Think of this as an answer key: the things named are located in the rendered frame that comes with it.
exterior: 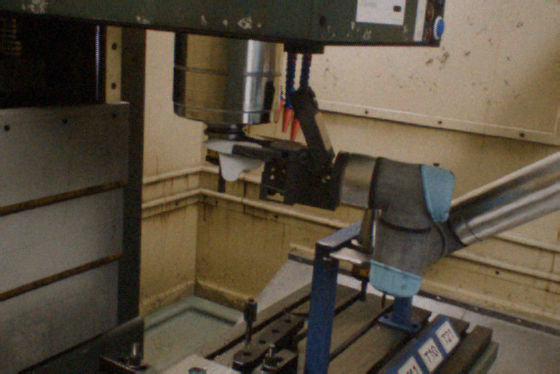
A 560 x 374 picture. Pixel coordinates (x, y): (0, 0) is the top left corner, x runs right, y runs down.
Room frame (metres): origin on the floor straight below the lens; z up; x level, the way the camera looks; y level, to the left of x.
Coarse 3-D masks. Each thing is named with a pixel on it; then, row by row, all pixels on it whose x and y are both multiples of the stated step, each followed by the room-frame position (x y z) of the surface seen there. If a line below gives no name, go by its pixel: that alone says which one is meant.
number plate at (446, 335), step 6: (444, 324) 1.45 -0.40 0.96; (438, 330) 1.42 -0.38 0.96; (444, 330) 1.44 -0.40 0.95; (450, 330) 1.46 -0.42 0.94; (438, 336) 1.40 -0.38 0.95; (444, 336) 1.42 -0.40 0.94; (450, 336) 1.44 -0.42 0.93; (444, 342) 1.41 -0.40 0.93; (450, 342) 1.42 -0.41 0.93; (456, 342) 1.45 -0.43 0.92; (450, 348) 1.41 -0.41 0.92
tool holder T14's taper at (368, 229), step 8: (368, 208) 1.18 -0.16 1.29; (368, 216) 1.18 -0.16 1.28; (376, 216) 1.18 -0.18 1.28; (368, 224) 1.18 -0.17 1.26; (376, 224) 1.18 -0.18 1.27; (360, 232) 1.18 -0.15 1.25; (368, 232) 1.17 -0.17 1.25; (376, 232) 1.17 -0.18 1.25; (360, 240) 1.18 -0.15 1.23; (368, 240) 1.17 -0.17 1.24
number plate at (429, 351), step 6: (426, 342) 1.35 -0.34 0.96; (432, 342) 1.37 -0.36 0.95; (420, 348) 1.32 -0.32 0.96; (426, 348) 1.34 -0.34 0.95; (432, 348) 1.36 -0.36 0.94; (420, 354) 1.31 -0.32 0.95; (426, 354) 1.32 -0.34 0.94; (432, 354) 1.34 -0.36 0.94; (438, 354) 1.36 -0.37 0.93; (426, 360) 1.31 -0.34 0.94; (432, 360) 1.33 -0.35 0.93; (438, 360) 1.34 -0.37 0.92; (426, 366) 1.30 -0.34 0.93; (432, 366) 1.31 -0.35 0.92
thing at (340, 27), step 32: (0, 0) 1.09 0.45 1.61; (32, 0) 1.05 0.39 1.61; (64, 0) 1.01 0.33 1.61; (96, 0) 0.98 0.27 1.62; (128, 0) 0.95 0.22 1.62; (160, 0) 0.92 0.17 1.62; (192, 0) 0.89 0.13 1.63; (224, 0) 0.86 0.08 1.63; (256, 0) 0.84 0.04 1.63; (288, 0) 0.82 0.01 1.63; (320, 0) 0.81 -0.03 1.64; (352, 0) 0.88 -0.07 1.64; (416, 0) 1.07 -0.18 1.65; (192, 32) 0.89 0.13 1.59; (224, 32) 0.87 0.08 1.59; (256, 32) 0.84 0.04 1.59; (288, 32) 0.82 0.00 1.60; (320, 32) 0.82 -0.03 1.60; (352, 32) 0.89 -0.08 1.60; (384, 32) 0.98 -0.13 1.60
